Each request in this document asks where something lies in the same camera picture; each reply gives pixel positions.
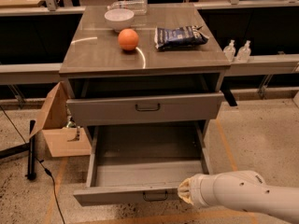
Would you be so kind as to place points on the clear pump bottle left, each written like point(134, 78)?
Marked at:
point(229, 51)

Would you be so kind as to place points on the dark blue chip bag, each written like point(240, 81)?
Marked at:
point(182, 37)

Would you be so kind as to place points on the grey drawer cabinet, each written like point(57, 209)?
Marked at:
point(95, 67)

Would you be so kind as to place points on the orange ball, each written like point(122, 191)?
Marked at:
point(128, 39)

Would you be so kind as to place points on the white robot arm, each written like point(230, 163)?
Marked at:
point(241, 191)

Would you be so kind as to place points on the brown cardboard box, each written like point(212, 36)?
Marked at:
point(63, 138)

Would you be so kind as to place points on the yellow foam gripper tip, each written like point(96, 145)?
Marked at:
point(196, 189)

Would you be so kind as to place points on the black floor stand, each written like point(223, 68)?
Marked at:
point(30, 148)

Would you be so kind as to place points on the clear pump bottle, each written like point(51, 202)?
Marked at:
point(244, 53)
point(229, 51)

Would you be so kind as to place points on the grey metal railing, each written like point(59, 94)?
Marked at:
point(48, 72)

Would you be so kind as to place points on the grey top drawer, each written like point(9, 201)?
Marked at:
point(151, 109)

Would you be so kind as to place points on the clear pump bottle right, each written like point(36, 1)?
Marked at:
point(244, 53)

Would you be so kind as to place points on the grey drawer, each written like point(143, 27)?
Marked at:
point(143, 162)
point(151, 109)

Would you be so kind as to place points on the white bowl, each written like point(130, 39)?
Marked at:
point(119, 18)

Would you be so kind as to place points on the clear plastic water bottle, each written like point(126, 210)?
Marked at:
point(137, 6)

